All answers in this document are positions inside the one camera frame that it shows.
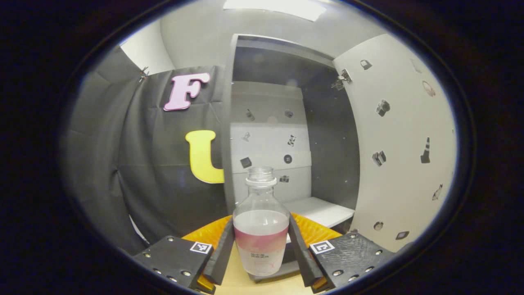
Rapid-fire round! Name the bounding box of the white cabinet shelf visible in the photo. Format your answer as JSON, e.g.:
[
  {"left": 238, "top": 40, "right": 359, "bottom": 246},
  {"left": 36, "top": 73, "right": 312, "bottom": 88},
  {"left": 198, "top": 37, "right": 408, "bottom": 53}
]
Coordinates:
[{"left": 282, "top": 197, "right": 356, "bottom": 229}]

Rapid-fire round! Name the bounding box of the clear bottle with pink label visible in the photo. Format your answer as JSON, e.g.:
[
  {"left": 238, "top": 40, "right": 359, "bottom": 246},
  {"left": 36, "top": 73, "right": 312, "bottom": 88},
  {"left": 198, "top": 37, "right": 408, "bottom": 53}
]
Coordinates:
[{"left": 233, "top": 167, "right": 290, "bottom": 276}]

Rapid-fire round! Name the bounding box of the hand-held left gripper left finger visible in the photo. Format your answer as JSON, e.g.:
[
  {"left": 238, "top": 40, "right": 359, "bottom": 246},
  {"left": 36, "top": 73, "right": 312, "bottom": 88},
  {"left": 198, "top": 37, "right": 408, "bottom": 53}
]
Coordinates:
[{"left": 132, "top": 216, "right": 236, "bottom": 293}]

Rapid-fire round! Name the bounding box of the metal cabinet door hinge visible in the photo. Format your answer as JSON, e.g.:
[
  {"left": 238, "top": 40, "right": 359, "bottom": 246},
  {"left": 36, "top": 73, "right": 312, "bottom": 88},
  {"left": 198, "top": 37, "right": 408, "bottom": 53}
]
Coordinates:
[{"left": 331, "top": 69, "right": 352, "bottom": 91}]

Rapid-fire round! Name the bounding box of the black backdrop cloth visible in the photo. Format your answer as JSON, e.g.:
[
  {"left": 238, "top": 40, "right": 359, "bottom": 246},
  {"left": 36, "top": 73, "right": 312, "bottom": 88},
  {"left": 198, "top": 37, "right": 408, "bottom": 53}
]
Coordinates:
[{"left": 61, "top": 45, "right": 230, "bottom": 254}]

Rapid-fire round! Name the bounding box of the beige cabinet door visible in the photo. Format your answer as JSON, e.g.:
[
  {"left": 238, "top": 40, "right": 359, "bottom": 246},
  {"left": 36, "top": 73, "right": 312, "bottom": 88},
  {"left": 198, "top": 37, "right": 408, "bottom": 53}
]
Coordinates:
[{"left": 332, "top": 34, "right": 457, "bottom": 252}]

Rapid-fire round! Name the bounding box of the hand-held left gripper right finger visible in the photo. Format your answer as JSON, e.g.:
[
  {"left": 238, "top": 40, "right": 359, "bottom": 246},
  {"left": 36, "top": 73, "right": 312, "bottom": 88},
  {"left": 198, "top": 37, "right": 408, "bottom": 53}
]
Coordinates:
[{"left": 288, "top": 213, "right": 398, "bottom": 293}]

